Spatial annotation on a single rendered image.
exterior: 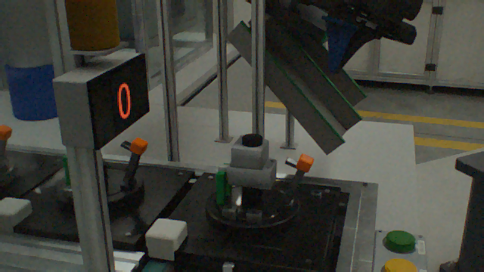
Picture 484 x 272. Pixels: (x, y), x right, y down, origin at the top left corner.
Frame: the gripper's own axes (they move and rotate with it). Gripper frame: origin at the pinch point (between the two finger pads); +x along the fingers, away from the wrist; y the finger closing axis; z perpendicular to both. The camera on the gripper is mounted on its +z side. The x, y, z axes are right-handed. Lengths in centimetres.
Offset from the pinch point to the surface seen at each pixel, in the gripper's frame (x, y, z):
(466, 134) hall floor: 21, 261, -190
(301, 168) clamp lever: 17.2, -1.8, 4.0
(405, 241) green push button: 21.0, 11.4, 14.3
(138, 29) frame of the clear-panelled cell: 15, 0, -105
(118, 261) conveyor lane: 36.1, -21.9, 1.2
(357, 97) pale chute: 8.0, 30.9, -31.0
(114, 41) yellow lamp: 7.3, -32.4, 8.2
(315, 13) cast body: -4.4, 5.5, -19.0
